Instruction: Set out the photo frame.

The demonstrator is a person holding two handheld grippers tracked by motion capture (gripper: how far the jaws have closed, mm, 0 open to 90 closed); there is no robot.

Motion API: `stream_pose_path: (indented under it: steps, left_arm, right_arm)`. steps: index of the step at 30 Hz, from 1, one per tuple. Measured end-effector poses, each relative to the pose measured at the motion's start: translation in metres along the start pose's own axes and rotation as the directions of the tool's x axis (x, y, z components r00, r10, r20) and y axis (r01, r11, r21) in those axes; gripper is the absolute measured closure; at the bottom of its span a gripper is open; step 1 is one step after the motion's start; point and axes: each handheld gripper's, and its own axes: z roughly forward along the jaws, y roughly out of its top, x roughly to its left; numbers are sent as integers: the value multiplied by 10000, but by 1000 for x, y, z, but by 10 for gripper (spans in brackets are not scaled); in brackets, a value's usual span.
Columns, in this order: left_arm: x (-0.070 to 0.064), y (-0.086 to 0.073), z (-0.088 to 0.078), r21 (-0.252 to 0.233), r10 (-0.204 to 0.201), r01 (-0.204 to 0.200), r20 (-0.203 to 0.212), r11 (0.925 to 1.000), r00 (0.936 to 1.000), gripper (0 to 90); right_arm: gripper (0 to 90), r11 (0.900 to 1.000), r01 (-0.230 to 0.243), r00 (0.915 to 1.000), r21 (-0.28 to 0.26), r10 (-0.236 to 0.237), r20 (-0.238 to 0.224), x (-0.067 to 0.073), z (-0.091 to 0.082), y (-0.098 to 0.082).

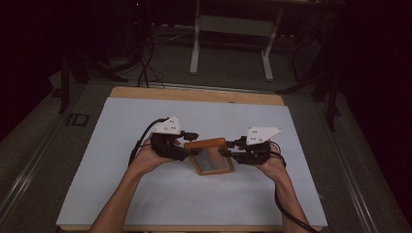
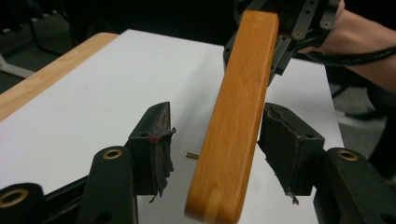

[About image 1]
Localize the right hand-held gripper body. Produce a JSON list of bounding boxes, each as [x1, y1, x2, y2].
[[232, 126, 284, 166]]

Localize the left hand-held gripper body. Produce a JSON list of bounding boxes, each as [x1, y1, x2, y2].
[[150, 116, 189, 162]]

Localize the wooden photo frame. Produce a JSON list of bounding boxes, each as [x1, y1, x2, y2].
[[184, 137, 235, 177]]

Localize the person's right hand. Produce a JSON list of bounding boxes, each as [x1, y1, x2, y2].
[[253, 143, 290, 183]]

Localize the person's left hand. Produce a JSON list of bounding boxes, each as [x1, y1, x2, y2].
[[127, 137, 176, 179]]

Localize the white table mat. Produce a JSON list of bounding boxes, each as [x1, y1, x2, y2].
[[55, 96, 328, 227]]

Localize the black stand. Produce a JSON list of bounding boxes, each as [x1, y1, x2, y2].
[[275, 61, 343, 133], [57, 52, 130, 115]]

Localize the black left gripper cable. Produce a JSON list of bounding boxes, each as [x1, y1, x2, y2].
[[127, 116, 170, 167]]

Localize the metal floor rail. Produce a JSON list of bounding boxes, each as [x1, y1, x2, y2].
[[146, 81, 277, 95], [313, 102, 381, 233], [0, 119, 67, 222]]

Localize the black floor cables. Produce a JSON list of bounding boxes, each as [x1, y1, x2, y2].
[[137, 28, 167, 89]]

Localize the black floor bracket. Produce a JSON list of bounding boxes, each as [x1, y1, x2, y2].
[[65, 113, 89, 127]]

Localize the white metal desk frame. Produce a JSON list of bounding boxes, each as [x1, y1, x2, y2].
[[189, 0, 287, 83]]

